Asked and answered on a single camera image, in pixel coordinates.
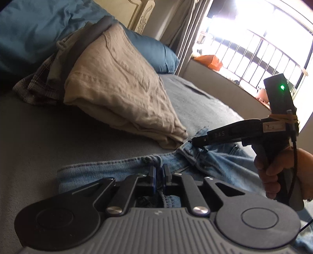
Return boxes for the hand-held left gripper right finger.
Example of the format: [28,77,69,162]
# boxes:
[163,164,246,217]

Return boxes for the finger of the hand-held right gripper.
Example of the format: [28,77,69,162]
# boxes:
[189,135,211,150]

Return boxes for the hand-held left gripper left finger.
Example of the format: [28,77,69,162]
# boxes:
[71,165,157,217]

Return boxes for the blue denim jeans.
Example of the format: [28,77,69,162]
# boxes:
[57,127,313,253]

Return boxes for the person's right hand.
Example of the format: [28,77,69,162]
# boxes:
[254,148,313,202]

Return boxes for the orange bag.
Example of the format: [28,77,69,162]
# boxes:
[194,55,223,71]

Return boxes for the folded beige pants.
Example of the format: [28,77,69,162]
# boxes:
[63,23,189,150]

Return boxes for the grey curtain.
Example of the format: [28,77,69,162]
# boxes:
[159,0,213,74]

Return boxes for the cream carved headboard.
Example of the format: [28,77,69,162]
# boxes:
[127,0,156,35]

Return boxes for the dark grey cloth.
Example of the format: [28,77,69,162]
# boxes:
[46,16,119,83]

